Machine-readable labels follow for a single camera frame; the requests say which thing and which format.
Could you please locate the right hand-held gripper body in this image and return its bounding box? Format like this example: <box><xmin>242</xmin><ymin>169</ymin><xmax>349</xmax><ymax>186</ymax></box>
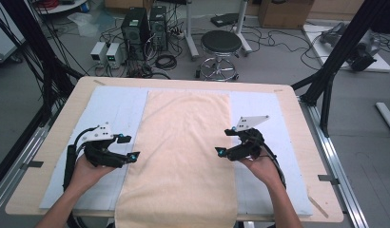
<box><xmin>225</xmin><ymin>114</ymin><xmax>271</xmax><ymax>162</ymax></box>

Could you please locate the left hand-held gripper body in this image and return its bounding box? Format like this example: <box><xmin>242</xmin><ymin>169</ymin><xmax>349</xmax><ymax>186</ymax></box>
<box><xmin>81</xmin><ymin>122</ymin><xmax>128</xmax><ymax>169</ymax></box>

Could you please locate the beige towel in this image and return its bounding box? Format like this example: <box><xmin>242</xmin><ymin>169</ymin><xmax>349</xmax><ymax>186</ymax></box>
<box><xmin>114</xmin><ymin>89</ymin><xmax>239</xmax><ymax>228</ymax></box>

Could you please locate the person's left hand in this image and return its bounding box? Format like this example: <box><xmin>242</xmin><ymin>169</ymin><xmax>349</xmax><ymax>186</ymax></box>
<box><xmin>68</xmin><ymin>155</ymin><xmax>117</xmax><ymax>192</ymax></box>

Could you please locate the person's right hand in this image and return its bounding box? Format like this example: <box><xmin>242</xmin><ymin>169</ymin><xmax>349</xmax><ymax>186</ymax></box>
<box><xmin>239</xmin><ymin>155</ymin><xmax>281</xmax><ymax>188</ymax></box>

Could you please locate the white foam mat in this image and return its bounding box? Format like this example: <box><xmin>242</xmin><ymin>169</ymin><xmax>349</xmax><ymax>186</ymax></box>
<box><xmin>39</xmin><ymin>85</ymin><xmax>314</xmax><ymax>218</ymax></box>

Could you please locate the white power supply unit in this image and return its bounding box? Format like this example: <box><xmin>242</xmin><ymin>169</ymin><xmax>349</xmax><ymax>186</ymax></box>
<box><xmin>106</xmin><ymin>42</ymin><xmax>127</xmax><ymax>69</ymax></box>
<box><xmin>89</xmin><ymin>41</ymin><xmax>108</xmax><ymax>65</ymax></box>

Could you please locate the black round stool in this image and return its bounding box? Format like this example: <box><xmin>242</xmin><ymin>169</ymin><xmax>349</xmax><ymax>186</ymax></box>
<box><xmin>195</xmin><ymin>29</ymin><xmax>244</xmax><ymax>82</ymax></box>

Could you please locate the beige tape strip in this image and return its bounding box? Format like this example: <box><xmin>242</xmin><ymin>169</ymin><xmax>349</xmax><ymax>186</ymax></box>
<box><xmin>306</xmin><ymin>194</ymin><xmax>330</xmax><ymax>219</ymax></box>

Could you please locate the white desk leg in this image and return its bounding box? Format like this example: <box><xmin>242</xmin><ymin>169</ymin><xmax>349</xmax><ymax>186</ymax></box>
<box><xmin>235</xmin><ymin>0</ymin><xmax>253</xmax><ymax>55</ymax></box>
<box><xmin>184</xmin><ymin>0</ymin><xmax>201</xmax><ymax>61</ymax></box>

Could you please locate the large black computer tower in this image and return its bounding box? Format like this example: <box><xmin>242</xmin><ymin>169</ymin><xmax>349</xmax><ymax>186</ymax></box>
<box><xmin>121</xmin><ymin>7</ymin><xmax>151</xmax><ymax>61</ymax></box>

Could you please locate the black flat floor device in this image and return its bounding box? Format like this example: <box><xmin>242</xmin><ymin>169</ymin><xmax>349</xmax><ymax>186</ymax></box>
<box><xmin>210</xmin><ymin>12</ymin><xmax>241</xmax><ymax>29</ymax></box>

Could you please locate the slim black computer tower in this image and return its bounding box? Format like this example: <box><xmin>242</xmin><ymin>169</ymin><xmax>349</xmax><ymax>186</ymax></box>
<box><xmin>148</xmin><ymin>5</ymin><xmax>169</xmax><ymax>51</ymax></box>

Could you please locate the clear plastic bag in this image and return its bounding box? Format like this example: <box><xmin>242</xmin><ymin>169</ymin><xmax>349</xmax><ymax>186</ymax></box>
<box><xmin>68</xmin><ymin>11</ymin><xmax>115</xmax><ymax>38</ymax></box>

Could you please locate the white floor board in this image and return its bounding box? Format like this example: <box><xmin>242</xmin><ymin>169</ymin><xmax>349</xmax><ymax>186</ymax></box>
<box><xmin>302</xmin><ymin>23</ymin><xmax>390</xmax><ymax>74</ymax></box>

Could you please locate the cardboard box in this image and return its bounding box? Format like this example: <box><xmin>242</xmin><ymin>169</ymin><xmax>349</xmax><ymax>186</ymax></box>
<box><xmin>258</xmin><ymin>0</ymin><xmax>315</xmax><ymax>30</ymax></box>

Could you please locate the white tube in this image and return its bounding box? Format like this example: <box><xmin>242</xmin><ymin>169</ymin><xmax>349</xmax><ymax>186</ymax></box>
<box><xmin>375</xmin><ymin>102</ymin><xmax>390</xmax><ymax>139</ymax></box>

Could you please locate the white round table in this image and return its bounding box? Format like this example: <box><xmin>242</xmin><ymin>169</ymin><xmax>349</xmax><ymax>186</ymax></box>
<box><xmin>32</xmin><ymin>0</ymin><xmax>89</xmax><ymax>15</ymax></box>

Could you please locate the grey machine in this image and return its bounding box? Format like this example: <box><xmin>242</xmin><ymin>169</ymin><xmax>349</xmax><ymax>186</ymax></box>
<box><xmin>320</xmin><ymin>22</ymin><xmax>381</xmax><ymax>72</ymax></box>

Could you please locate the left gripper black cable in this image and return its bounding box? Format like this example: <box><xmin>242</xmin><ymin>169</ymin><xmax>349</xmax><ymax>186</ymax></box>
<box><xmin>62</xmin><ymin>126</ymin><xmax>99</xmax><ymax>193</ymax></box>

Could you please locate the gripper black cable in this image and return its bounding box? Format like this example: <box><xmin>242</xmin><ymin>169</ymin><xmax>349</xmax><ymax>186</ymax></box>
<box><xmin>259</xmin><ymin>141</ymin><xmax>287</xmax><ymax>191</ymax></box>
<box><xmin>62</xmin><ymin>126</ymin><xmax>99</xmax><ymax>193</ymax></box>

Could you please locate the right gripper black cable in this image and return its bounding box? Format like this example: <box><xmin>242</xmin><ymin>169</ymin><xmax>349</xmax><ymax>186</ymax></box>
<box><xmin>259</xmin><ymin>141</ymin><xmax>287</xmax><ymax>191</ymax></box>

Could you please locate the grey metal bracket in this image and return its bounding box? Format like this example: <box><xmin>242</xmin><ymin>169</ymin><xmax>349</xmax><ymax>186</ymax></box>
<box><xmin>20</xmin><ymin>160</ymin><xmax>45</xmax><ymax>170</ymax></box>
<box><xmin>317</xmin><ymin>174</ymin><xmax>341</xmax><ymax>186</ymax></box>

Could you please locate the coiled black cable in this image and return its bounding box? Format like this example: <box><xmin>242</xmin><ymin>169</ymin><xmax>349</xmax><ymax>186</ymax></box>
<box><xmin>154</xmin><ymin>54</ymin><xmax>179</xmax><ymax>71</ymax></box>

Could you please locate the aluminium rail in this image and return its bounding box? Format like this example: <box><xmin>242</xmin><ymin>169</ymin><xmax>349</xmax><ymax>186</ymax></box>
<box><xmin>0</xmin><ymin>124</ymin><xmax>52</xmax><ymax>217</ymax></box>
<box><xmin>298</xmin><ymin>95</ymin><xmax>370</xmax><ymax>228</ymax></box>

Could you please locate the left black metal frame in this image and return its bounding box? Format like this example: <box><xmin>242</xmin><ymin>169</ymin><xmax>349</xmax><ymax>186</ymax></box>
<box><xmin>0</xmin><ymin>0</ymin><xmax>84</xmax><ymax>127</ymax></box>

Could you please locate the black metal frame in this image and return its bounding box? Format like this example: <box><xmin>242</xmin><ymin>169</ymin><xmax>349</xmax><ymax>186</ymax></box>
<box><xmin>291</xmin><ymin>0</ymin><xmax>390</xmax><ymax>138</ymax></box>
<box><xmin>0</xmin><ymin>0</ymin><xmax>84</xmax><ymax>127</ymax></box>

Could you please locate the right black metal frame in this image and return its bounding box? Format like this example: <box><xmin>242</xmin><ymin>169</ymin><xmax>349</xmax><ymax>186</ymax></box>
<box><xmin>291</xmin><ymin>0</ymin><xmax>390</xmax><ymax>138</ymax></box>

